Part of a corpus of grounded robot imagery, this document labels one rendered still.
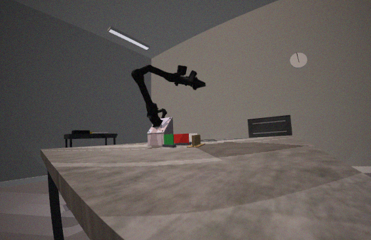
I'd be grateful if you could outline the green board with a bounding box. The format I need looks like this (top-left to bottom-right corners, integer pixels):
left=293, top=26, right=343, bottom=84
left=163, top=134, right=174, bottom=145

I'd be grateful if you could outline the tan slotted board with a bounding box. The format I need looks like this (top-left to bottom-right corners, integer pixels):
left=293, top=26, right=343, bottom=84
left=187, top=135, right=205, bottom=148

